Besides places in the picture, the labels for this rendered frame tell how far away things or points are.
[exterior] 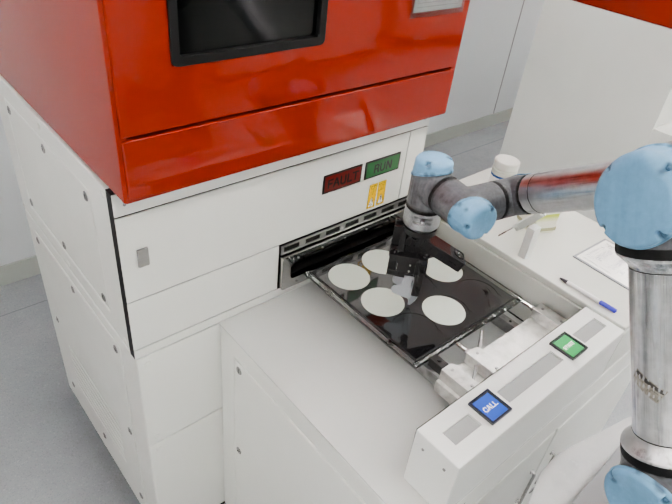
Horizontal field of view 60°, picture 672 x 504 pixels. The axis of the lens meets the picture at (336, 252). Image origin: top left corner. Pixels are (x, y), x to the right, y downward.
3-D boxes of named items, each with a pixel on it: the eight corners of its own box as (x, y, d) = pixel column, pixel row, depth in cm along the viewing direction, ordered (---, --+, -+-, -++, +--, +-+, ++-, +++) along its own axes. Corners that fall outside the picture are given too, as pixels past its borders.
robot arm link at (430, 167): (433, 171, 106) (406, 150, 111) (422, 221, 112) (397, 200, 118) (466, 164, 109) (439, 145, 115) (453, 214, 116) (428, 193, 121)
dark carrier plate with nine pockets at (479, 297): (311, 273, 139) (311, 271, 139) (410, 230, 159) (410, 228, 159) (415, 361, 119) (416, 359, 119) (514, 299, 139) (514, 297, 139)
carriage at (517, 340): (432, 390, 119) (435, 380, 118) (533, 320, 140) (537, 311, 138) (463, 416, 115) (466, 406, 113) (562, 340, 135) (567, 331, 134)
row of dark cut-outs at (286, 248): (279, 254, 135) (280, 245, 134) (409, 202, 160) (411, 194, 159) (281, 255, 135) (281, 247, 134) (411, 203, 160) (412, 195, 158)
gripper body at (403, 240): (388, 256, 130) (396, 210, 123) (426, 262, 129) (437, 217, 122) (385, 277, 124) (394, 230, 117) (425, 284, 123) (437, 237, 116)
